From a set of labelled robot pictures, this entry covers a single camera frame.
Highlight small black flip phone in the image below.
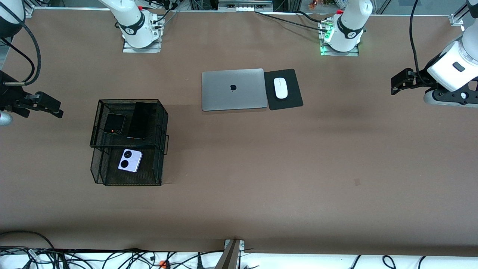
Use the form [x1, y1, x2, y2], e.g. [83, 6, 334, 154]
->
[103, 113, 126, 135]

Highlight tall black slab phone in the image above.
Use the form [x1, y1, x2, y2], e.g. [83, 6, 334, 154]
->
[127, 102, 153, 140]

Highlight lilac flip phone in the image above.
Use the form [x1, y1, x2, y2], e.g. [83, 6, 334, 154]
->
[118, 149, 143, 173]

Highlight black mouse pad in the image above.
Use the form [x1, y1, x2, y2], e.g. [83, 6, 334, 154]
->
[264, 68, 304, 111]

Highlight white computer mouse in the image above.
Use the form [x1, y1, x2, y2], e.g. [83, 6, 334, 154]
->
[274, 77, 288, 99]

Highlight white power strip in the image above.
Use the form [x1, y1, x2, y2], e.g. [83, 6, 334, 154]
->
[218, 0, 274, 12]

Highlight grey closed laptop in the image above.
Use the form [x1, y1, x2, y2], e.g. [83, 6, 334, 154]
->
[202, 68, 269, 112]

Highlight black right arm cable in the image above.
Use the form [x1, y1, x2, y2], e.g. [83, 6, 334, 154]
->
[0, 2, 41, 86]

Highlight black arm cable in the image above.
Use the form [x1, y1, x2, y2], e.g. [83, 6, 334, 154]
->
[409, 0, 426, 84]
[0, 2, 41, 86]

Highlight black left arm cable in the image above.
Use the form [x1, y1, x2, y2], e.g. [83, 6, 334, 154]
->
[409, 0, 426, 84]

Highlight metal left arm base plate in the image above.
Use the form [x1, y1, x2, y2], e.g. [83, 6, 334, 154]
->
[319, 21, 360, 57]

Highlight short black table cable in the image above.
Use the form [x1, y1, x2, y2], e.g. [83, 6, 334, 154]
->
[297, 10, 323, 23]

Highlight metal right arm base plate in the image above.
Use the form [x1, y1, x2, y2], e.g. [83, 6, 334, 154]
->
[122, 37, 162, 53]

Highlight black wire mesh basket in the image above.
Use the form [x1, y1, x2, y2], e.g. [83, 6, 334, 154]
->
[90, 99, 170, 186]

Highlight long black table cable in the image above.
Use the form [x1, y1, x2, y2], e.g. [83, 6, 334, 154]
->
[255, 10, 329, 32]

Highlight black looped floor cable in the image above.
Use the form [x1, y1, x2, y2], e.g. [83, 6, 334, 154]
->
[0, 231, 56, 269]

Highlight black base cable bundle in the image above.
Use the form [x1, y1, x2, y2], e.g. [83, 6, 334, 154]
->
[142, 0, 180, 28]

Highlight tangled black floor cables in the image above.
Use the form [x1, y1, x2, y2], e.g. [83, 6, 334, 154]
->
[0, 247, 224, 269]

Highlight aluminium camera mount post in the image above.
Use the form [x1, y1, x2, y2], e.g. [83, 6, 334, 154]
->
[215, 239, 245, 269]

